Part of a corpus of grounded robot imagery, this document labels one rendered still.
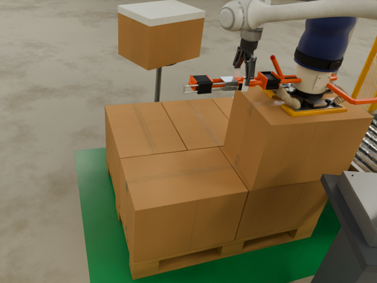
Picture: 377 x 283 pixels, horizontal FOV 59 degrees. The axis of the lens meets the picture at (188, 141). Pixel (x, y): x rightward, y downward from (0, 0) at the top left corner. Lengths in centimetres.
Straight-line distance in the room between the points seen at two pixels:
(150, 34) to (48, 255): 164
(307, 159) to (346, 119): 28
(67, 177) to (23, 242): 59
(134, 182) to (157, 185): 12
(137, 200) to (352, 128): 113
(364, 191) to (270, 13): 82
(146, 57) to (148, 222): 145
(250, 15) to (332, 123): 75
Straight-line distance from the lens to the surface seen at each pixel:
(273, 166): 175
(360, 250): 144
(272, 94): 182
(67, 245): 220
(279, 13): 128
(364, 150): 249
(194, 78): 151
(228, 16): 128
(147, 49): 268
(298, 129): 168
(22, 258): 220
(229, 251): 213
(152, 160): 187
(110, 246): 216
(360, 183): 162
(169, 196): 167
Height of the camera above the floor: 171
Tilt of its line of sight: 35 degrees down
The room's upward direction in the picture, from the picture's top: 8 degrees clockwise
